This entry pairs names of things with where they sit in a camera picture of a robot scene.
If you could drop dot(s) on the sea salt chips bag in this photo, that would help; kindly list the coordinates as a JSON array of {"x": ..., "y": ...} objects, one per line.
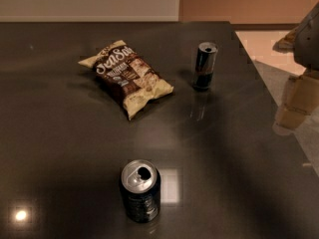
[{"x": 131, "y": 80}]

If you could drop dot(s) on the dark pepsi can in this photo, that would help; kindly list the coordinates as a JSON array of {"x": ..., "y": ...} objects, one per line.
[{"x": 140, "y": 189}]

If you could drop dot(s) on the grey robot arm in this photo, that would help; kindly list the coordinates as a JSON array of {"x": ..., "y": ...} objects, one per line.
[{"x": 305, "y": 50}]

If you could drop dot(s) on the slim dark energy drink can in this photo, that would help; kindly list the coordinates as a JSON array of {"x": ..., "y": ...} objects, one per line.
[{"x": 204, "y": 65}]

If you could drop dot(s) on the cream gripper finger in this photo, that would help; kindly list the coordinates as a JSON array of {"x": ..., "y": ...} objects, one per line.
[
  {"x": 290, "y": 118},
  {"x": 302, "y": 92}
]

